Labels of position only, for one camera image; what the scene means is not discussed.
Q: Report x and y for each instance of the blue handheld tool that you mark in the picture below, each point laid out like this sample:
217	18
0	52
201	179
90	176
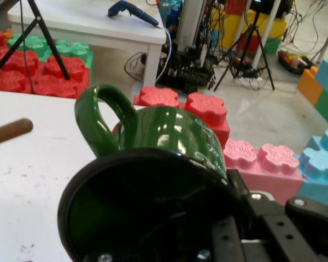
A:
128	11

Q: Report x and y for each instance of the red foam building block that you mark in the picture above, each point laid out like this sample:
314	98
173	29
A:
207	109

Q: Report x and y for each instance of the pink foam building block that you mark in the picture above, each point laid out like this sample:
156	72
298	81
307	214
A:
262	174

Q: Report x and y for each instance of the yellow foam building block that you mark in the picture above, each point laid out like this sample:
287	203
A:
273	26

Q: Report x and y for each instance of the white side table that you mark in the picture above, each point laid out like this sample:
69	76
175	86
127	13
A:
93	24

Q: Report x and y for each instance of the wooden mug tree stand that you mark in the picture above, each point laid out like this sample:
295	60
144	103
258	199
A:
11	129

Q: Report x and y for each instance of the green ceramic mug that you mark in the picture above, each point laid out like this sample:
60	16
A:
158	128

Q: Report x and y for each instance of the black tray with items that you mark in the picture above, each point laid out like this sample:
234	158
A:
293	64

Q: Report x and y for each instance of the black electronics equipment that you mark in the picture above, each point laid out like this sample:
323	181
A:
188	73

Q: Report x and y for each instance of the black tripod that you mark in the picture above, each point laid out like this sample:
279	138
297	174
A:
252	35
46	35

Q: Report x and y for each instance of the aluminium frame post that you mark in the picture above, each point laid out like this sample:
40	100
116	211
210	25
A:
191	21

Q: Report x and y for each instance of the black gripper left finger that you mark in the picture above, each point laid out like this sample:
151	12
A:
227	240

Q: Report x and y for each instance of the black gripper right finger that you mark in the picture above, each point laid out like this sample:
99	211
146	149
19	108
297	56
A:
295	232

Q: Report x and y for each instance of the orange foam building block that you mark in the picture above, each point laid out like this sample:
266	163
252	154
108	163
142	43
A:
309	86

